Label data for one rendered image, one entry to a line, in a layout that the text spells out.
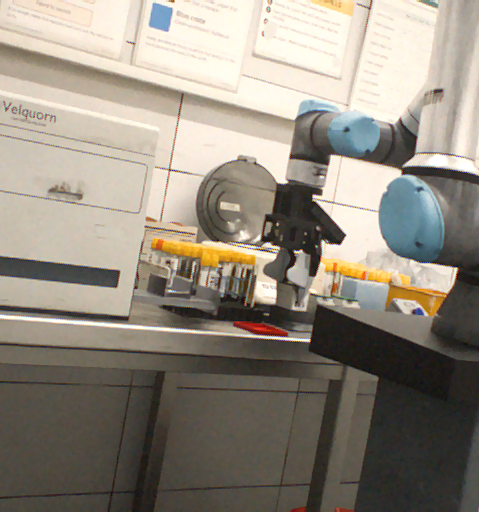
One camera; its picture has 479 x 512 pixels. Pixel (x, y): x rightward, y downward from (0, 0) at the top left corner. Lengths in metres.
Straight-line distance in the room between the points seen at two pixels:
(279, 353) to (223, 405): 0.84
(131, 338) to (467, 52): 0.64
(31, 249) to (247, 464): 1.29
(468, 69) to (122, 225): 0.55
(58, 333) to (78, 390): 0.83
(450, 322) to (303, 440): 1.23
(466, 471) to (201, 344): 0.44
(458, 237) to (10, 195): 0.62
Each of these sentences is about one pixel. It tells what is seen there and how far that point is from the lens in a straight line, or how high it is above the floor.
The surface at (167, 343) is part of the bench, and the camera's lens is 1.42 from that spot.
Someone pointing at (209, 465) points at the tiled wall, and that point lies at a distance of 2.41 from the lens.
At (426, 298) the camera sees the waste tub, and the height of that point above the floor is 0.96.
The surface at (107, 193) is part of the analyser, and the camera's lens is 1.37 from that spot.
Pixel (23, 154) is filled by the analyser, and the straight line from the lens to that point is 1.32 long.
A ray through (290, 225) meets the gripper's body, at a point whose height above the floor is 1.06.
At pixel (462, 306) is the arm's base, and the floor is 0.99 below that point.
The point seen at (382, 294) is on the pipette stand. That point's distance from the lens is 1.90.
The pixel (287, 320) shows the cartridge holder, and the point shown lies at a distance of 1.67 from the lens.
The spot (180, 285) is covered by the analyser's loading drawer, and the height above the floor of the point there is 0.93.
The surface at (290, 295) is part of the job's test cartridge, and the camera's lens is 1.68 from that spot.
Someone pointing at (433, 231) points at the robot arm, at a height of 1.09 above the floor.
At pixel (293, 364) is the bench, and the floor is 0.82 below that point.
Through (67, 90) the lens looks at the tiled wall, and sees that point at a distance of 2.04.
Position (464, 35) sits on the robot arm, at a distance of 1.37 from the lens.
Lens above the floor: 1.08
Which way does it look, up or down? 3 degrees down
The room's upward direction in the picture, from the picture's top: 10 degrees clockwise
